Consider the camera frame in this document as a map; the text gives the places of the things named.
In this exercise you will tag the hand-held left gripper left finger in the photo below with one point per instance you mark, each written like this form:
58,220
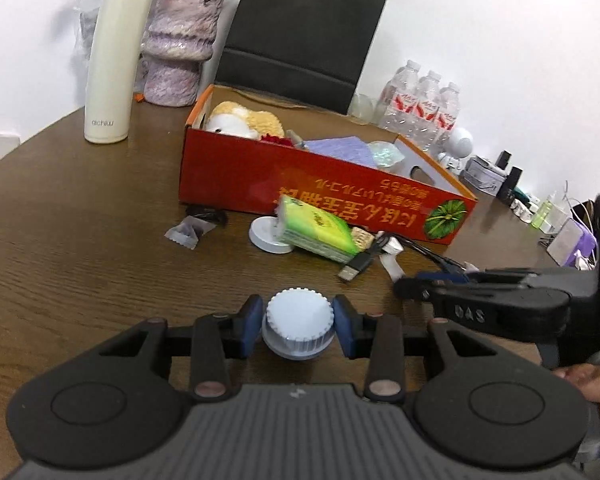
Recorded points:
252,327

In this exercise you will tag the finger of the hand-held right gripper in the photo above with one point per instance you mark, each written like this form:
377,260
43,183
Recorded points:
505,310
570,282

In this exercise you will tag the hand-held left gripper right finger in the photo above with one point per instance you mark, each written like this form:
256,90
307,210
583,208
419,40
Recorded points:
344,327

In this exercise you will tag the pale blue ribbed cap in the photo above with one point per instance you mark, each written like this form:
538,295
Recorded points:
298,317

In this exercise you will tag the white round lid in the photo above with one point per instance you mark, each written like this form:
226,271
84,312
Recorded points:
265,235

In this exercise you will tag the green tissue pack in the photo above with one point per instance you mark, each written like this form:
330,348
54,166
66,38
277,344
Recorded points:
315,227

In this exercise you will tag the small clear packet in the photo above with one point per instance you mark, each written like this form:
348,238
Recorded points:
185,234

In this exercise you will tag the orange cardboard box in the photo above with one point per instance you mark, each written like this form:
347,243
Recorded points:
260,180

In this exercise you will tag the iridescent plastic bag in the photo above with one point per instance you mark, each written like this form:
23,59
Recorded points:
386,155

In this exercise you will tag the purple cloth pouch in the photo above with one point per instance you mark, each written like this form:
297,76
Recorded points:
340,150

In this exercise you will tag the red fabric rose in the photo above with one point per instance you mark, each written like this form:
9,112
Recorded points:
275,140

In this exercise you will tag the yellow and white plush toy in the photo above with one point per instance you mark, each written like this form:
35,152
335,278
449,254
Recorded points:
250,120

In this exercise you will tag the wooden desktop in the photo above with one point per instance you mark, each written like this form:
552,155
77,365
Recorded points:
80,260

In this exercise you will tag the white rectangular box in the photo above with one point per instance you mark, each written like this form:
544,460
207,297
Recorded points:
566,244

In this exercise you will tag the green spray bottle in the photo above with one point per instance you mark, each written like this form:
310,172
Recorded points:
542,214

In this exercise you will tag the white small clips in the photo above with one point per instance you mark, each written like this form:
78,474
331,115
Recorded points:
526,211

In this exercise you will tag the tan biscuit packet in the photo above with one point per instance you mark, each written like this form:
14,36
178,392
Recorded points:
362,238

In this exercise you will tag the teal small item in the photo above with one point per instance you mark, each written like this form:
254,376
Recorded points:
521,194

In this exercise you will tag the black crumpled wrapper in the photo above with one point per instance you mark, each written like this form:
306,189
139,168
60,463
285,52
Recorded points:
205,214

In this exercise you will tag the white robot-shaped speaker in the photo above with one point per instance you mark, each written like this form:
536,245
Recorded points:
459,145

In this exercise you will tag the clear water bottle red label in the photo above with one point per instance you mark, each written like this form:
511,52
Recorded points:
426,115
400,105
449,115

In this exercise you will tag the clear plastic cup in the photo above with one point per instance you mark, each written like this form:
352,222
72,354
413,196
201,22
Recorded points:
364,109

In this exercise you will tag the purple ceramic vase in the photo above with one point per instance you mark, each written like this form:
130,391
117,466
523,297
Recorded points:
177,45

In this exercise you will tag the cream thermos bottle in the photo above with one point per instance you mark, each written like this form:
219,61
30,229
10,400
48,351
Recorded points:
112,70

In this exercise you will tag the black paper bag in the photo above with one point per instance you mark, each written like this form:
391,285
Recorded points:
300,35

